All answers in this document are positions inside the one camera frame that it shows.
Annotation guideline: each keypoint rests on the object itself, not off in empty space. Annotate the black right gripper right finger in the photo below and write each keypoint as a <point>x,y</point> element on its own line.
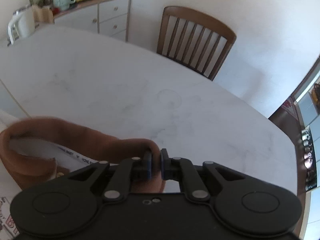
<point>244,204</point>

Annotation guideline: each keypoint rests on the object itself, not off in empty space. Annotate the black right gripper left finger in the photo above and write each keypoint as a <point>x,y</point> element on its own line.
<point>66,204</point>

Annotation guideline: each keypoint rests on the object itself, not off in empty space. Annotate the light blue kitchen cabinets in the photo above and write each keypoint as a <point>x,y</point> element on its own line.
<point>308,110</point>

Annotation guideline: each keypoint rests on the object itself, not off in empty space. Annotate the brown wooden slatted chair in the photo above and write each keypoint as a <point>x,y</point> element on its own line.
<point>195,40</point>

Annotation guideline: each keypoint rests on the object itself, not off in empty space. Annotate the white electric kettle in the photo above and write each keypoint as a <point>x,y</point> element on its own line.
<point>22,24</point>

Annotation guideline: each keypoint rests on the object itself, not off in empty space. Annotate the mint green mug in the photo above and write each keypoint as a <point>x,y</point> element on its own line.
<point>63,4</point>

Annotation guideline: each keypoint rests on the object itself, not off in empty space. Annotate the white polo shirt brown collar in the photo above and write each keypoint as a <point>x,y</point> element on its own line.
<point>37,150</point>

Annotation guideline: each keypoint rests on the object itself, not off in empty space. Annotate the wooden knife block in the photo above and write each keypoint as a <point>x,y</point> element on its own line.
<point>44,15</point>

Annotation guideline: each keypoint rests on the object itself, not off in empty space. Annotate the white wood-top sideboard cabinet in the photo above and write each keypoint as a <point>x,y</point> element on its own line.
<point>104,17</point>

